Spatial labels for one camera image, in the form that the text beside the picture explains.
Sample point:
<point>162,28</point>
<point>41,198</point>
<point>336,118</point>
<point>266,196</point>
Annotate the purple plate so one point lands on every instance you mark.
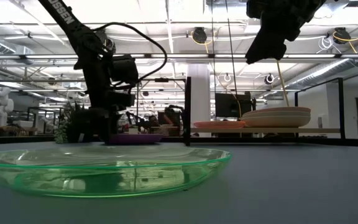
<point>141,139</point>

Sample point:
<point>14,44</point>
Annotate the black monitor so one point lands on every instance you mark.
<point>228,105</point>

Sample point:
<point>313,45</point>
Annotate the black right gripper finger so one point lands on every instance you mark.
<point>267,49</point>

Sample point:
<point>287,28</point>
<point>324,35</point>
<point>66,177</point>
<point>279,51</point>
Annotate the green transparent plate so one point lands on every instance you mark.
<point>104,183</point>

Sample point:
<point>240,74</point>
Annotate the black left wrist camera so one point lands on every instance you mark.
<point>124,70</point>

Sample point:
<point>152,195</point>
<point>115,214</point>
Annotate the blue table mat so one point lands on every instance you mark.
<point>291,186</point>

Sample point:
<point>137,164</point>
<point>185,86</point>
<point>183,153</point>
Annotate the black background robot arms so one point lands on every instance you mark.
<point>174,113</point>

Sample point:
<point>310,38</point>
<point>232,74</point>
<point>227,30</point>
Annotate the white robot figure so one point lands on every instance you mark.
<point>0,105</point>

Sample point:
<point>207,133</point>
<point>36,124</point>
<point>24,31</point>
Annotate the beige plate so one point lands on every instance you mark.
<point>277,122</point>

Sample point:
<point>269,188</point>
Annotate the white pillar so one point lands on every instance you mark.
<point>200,93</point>

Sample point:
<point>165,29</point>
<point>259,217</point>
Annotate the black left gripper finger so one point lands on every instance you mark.
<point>114,127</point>
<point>105,130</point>

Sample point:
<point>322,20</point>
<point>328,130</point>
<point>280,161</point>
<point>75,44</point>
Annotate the orange transparent plate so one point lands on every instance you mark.
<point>219,124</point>

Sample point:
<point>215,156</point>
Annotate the small green potted plant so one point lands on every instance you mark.
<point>61,133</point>

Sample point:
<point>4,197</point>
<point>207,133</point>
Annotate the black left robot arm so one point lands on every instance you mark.
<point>82,40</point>

